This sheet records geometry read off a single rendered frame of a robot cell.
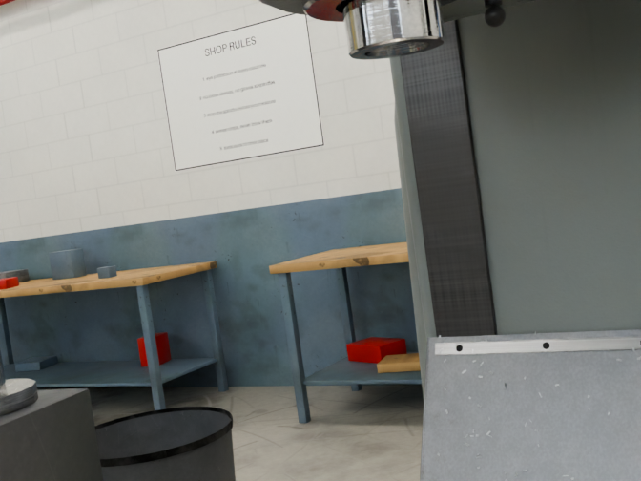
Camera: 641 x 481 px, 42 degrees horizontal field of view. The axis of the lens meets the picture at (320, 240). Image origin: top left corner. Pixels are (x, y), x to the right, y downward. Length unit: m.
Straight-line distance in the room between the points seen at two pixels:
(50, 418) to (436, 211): 0.39
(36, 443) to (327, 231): 4.63
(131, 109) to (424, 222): 5.37
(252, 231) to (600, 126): 4.83
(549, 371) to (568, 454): 0.07
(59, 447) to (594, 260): 0.47
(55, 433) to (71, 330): 6.07
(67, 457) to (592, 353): 0.45
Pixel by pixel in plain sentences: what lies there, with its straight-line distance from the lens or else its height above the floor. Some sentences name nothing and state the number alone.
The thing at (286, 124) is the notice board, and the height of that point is 1.70.
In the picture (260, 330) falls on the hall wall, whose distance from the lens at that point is 5.60.
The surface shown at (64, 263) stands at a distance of 6.20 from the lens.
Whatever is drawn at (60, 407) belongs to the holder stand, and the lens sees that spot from 0.66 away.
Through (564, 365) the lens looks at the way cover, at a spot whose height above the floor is 1.04.
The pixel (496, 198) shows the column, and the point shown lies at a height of 1.19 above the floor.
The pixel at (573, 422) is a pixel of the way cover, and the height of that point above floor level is 0.99.
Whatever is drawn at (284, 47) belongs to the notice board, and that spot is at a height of 2.18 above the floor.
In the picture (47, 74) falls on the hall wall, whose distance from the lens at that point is 6.69.
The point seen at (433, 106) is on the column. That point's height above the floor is 1.28.
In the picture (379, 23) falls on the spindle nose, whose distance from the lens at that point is 0.40.
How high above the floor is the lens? 1.21
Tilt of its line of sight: 3 degrees down
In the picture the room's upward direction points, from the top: 8 degrees counter-clockwise
